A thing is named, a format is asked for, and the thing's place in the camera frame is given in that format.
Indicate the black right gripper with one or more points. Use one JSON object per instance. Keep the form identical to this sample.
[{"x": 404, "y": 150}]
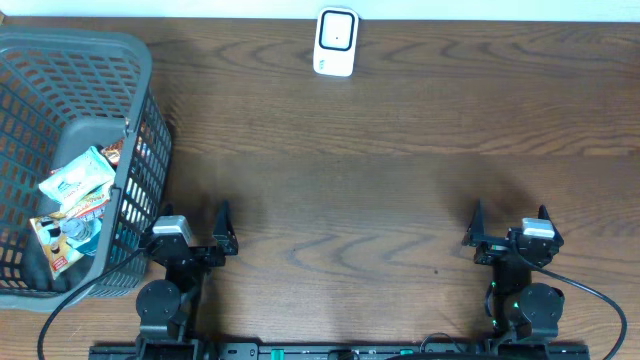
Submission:
[{"x": 492, "y": 249}]

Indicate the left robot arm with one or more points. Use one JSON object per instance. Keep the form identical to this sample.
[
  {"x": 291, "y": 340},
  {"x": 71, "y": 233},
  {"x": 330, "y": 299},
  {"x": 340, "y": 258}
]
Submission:
[{"x": 168, "y": 307}]

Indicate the red chocolate bar wrapper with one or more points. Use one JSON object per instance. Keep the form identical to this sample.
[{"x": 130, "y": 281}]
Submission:
[{"x": 112, "y": 153}]

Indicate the teal mouthwash bottle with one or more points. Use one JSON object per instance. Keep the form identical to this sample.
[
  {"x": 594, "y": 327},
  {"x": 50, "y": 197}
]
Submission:
[{"x": 82, "y": 235}]

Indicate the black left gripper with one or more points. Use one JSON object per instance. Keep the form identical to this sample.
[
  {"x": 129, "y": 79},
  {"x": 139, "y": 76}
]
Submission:
[{"x": 223, "y": 239}]

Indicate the yellow snack chips bag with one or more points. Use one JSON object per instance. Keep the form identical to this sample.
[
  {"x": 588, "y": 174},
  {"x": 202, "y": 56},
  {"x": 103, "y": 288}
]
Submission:
[{"x": 59, "y": 255}]

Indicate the grey plastic mesh basket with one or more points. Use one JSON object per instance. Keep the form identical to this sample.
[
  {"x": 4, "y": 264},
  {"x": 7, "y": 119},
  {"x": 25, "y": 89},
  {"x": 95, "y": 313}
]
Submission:
[{"x": 63, "y": 91}]

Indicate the light blue wet wipes pack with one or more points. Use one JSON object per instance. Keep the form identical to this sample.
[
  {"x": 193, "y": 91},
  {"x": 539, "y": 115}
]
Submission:
[{"x": 72, "y": 182}]

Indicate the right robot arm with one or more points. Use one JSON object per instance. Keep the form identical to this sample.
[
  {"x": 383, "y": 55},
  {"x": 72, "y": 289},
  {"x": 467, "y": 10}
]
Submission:
[{"x": 523, "y": 311}]

